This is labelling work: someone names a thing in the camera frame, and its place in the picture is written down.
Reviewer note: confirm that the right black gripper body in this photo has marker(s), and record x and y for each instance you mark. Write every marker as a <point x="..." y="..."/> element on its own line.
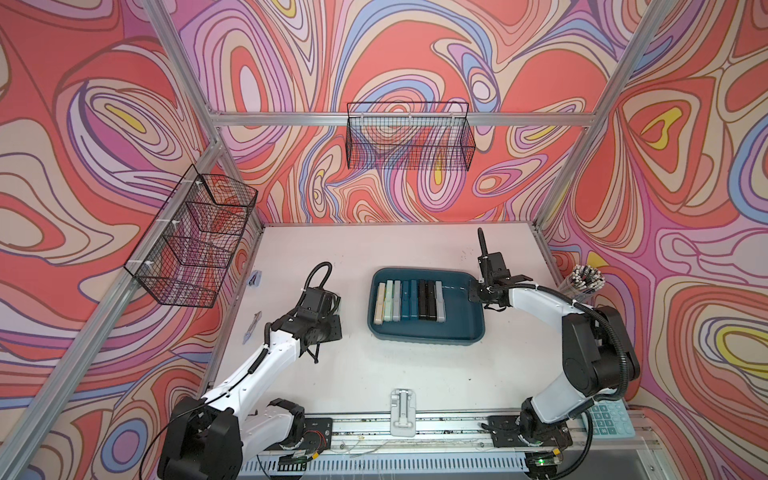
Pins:
<point x="479" y="292"/>

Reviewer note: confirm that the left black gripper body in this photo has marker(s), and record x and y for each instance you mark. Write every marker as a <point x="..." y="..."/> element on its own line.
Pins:
<point x="330" y="329"/>

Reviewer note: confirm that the teal plastic storage box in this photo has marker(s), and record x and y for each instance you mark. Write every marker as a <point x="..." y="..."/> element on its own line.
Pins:
<point x="464" y="323"/>

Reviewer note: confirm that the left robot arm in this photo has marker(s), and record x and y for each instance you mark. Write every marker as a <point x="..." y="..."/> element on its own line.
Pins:
<point x="211" y="437"/>

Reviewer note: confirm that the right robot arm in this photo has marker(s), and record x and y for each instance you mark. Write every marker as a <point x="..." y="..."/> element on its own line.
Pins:
<point x="598" y="360"/>

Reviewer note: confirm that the small grey pen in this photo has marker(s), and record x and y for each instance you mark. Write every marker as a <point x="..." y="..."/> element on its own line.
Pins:
<point x="251" y="328"/>

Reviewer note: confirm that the small blue clip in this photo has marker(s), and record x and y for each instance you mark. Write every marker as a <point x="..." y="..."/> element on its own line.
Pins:
<point x="254" y="279"/>

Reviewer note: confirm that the pencil cup holder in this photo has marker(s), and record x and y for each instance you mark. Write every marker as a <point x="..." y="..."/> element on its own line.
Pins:
<point x="582" y="283"/>

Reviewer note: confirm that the teal desk calculator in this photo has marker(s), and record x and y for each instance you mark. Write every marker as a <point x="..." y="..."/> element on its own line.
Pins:
<point x="611" y="421"/>

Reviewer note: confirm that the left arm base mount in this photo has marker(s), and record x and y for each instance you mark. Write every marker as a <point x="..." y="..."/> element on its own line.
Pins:
<point x="315" y="437"/>

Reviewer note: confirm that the white center rail bracket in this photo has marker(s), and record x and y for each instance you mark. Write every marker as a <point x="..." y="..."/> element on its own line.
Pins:
<point x="403" y="413"/>

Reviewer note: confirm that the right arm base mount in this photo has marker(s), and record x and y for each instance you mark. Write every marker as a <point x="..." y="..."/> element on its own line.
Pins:
<point x="525" y="431"/>

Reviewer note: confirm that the black wire basket left wall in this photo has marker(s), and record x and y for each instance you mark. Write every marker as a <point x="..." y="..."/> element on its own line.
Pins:
<point x="200" y="228"/>

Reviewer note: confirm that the black wire basket wall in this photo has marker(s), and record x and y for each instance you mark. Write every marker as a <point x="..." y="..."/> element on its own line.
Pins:
<point x="200" y="228"/>
<point x="414" y="136"/>

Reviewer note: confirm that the black wire basket back wall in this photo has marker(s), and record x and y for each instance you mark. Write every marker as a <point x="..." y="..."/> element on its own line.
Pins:
<point x="414" y="136"/>

